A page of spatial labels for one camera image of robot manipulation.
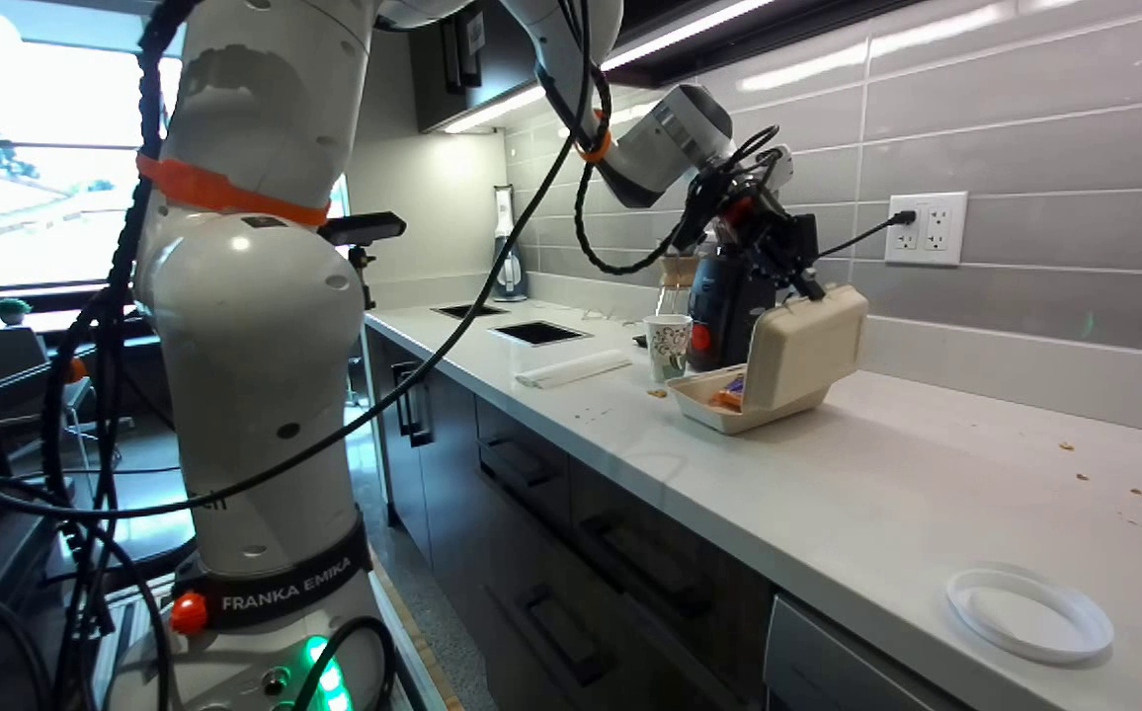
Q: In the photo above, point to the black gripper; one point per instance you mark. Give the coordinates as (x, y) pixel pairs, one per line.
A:
(768, 224)

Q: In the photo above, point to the beige clamshell food pack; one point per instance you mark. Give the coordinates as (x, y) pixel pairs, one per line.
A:
(798, 347)

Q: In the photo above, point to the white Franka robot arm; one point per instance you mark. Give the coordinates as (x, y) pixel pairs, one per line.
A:
(255, 382)

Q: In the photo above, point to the black coffee grinder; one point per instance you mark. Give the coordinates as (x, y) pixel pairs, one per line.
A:
(716, 330)

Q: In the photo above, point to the glass pour-over carafe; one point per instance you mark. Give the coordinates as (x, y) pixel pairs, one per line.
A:
(676, 282)

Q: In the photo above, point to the purple orange snack pieces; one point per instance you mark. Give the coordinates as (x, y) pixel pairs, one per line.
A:
(723, 401)

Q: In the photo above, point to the glass cup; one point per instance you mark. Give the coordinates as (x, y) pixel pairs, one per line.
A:
(669, 347)

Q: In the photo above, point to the under-cabinet strip light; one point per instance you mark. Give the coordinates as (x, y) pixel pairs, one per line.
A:
(689, 30)
(496, 112)

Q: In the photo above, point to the tall bottle with dark label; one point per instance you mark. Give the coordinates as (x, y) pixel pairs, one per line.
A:
(508, 262)

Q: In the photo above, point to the dark lower cabinet drawers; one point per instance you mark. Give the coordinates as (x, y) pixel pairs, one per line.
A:
(569, 540)

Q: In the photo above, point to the white round plastic lid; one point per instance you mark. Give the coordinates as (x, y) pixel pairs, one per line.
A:
(989, 628)

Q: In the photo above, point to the red round button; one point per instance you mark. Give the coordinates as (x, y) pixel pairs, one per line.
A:
(186, 612)

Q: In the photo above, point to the bright window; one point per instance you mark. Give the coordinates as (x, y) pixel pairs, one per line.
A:
(18, 224)

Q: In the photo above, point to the white wall outlet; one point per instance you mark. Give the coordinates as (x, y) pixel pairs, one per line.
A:
(926, 225)

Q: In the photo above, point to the dark upper wall cabinet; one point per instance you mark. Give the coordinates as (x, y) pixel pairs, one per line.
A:
(462, 60)

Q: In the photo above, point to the black camera on stand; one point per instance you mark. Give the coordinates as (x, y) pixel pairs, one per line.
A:
(359, 225)

